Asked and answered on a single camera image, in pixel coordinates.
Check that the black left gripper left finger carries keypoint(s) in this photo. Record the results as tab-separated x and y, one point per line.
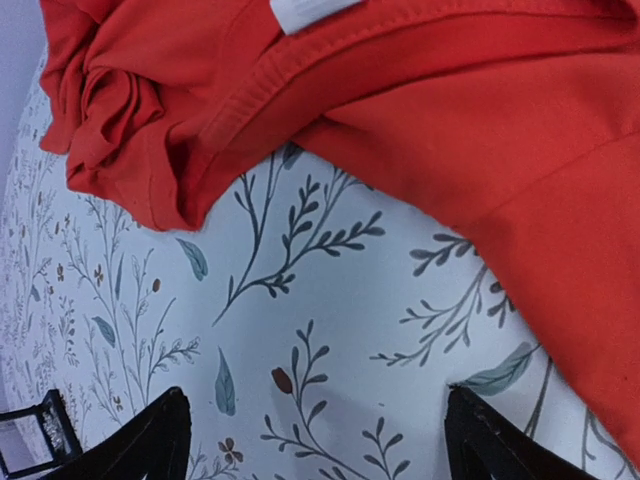
154	444

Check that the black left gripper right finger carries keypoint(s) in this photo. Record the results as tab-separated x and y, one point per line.
482	444

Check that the red t-shirt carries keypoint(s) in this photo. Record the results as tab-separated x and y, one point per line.
514	123

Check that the floral patterned table mat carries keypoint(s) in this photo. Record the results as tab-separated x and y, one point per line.
316	326

